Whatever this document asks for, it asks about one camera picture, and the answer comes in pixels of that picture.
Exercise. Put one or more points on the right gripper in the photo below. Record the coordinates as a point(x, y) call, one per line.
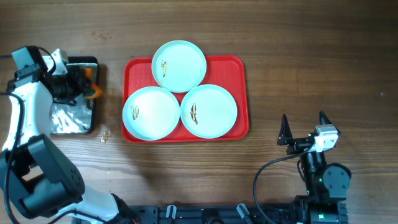
point(301, 145)

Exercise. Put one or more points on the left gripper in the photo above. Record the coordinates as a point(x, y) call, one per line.
point(80, 82)

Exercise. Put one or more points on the green orange sponge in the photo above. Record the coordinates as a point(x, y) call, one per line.
point(94, 91)

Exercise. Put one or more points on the light blue plate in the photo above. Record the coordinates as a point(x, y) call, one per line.
point(208, 111)
point(151, 113)
point(179, 66)

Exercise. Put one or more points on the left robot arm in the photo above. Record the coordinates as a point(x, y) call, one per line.
point(37, 178)

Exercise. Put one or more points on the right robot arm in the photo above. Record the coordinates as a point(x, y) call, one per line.
point(326, 184)

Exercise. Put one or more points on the black water tray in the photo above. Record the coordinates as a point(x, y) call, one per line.
point(79, 118)

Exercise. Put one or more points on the red plastic tray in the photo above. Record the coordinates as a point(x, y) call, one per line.
point(226, 71)

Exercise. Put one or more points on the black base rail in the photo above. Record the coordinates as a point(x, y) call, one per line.
point(277, 213)

